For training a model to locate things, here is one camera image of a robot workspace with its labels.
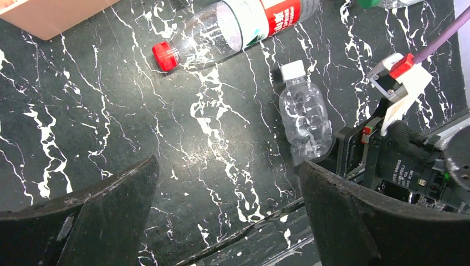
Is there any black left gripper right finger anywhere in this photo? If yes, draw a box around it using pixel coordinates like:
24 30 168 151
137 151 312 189
298 161 469 265

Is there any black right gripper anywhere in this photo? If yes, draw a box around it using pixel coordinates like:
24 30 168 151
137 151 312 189
332 121 391 184

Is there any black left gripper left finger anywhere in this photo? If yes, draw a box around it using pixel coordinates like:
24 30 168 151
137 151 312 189
1 157 159 265

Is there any clear unlabelled plastic bottle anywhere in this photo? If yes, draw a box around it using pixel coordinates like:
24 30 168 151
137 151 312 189
279 60 333 166

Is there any clear bottle red cap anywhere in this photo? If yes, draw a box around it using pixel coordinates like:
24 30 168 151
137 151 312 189
152 0 320 71

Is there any clear bottle green cap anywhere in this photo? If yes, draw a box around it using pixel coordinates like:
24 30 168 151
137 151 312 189
357 0 423 9

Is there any peach plastic desk organizer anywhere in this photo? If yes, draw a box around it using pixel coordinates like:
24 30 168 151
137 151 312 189
1 0 118 40

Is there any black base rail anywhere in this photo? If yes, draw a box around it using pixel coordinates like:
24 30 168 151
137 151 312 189
179 198 321 265

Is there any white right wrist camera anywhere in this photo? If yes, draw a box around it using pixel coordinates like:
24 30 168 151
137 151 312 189
366 53 432 136

